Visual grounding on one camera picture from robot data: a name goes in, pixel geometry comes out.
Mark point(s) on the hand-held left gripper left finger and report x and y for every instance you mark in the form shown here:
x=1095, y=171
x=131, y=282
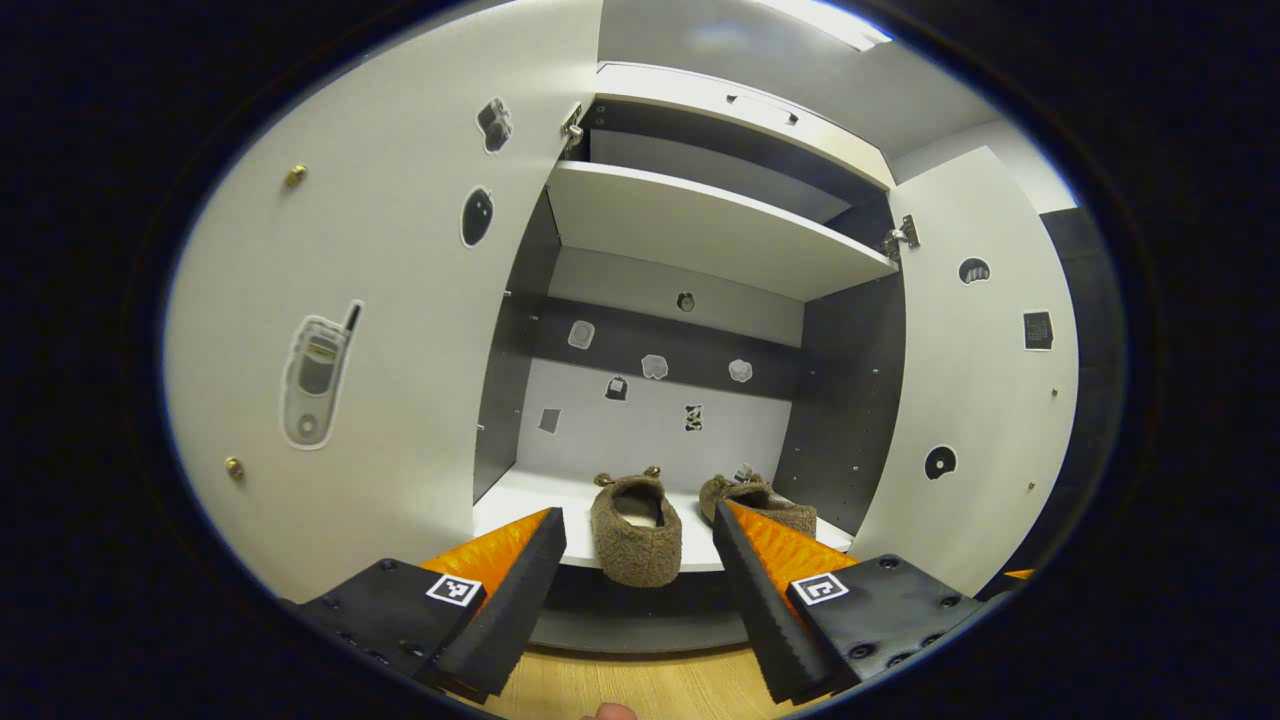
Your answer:
x=515, y=610

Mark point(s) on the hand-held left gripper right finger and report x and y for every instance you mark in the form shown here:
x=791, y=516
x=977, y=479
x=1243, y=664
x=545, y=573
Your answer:
x=760, y=610

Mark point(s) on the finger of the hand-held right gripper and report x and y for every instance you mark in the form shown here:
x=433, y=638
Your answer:
x=1020, y=574

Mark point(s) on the brown fuzzy shoe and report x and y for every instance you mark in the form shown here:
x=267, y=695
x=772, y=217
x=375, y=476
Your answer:
x=635, y=560
x=790, y=515

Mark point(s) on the white cabinet door phone sticker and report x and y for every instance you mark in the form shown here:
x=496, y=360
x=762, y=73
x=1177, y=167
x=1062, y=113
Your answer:
x=400, y=350

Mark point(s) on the metal door hinge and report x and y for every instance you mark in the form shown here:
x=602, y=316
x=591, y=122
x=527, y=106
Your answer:
x=573, y=125
x=900, y=236

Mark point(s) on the black backdrop cloth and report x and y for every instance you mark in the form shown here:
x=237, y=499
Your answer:
x=1095, y=380

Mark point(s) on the ceiling light panel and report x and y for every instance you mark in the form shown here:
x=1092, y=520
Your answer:
x=830, y=22

